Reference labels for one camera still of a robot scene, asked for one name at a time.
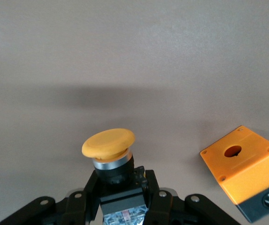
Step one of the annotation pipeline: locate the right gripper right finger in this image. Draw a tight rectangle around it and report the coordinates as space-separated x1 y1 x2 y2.
143 169 242 225

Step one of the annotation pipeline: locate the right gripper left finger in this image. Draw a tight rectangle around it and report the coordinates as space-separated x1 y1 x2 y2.
0 172 102 225

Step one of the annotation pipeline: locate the yellow mushroom push button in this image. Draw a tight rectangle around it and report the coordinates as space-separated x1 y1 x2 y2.
81 128 150 225

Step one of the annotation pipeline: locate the orange button enclosure box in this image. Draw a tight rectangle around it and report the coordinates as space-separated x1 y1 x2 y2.
199 126 269 223

